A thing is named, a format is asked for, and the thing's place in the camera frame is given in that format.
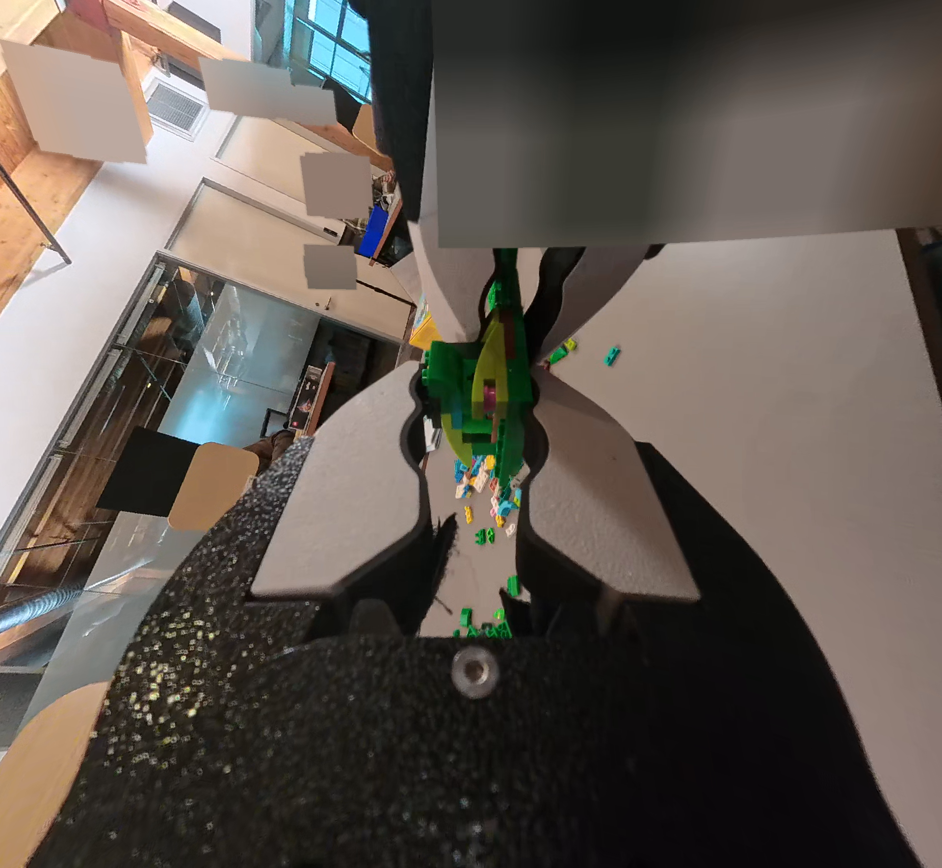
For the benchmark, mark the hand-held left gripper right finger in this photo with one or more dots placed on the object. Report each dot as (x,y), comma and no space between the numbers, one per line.
(607,522)

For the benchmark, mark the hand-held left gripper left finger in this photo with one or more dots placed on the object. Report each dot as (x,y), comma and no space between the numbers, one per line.
(346,507)

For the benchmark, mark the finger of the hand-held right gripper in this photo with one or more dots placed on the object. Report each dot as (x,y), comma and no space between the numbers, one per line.
(452,286)
(589,286)

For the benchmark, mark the teal lego plate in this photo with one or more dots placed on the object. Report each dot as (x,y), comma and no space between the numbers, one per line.
(612,356)

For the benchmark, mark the lime lego plate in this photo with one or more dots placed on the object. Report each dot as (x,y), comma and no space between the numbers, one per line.
(557,357)

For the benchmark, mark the green lego build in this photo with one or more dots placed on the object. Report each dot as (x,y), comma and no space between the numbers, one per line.
(508,382)

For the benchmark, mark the yellow lego box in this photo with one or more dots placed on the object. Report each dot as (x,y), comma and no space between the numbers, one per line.
(421,321)

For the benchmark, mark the pile of colourful lego pieces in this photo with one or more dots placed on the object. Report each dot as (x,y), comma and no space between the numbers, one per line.
(486,485)

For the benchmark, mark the large grid window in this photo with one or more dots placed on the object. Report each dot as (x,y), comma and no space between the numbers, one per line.
(324,7)

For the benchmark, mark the wooden book stand board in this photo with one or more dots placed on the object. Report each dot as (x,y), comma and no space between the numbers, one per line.
(364,123)
(44,772)

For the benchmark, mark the blue storage bin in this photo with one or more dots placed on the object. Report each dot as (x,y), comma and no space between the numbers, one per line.
(377,232)

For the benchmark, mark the wooden office desk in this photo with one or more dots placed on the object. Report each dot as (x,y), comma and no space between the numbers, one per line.
(324,397)

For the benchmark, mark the brown wooden chair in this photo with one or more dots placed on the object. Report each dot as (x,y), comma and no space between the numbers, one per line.
(213,487)

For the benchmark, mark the black rectangular board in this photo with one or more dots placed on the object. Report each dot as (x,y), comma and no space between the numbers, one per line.
(143,470)

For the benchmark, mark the metal ceiling rod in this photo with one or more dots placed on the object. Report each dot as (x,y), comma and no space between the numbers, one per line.
(37,217)

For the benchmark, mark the glass window wall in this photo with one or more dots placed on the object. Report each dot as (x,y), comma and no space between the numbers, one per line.
(221,367)

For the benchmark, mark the wall vent grille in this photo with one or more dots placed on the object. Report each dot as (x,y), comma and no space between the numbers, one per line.
(176,107)

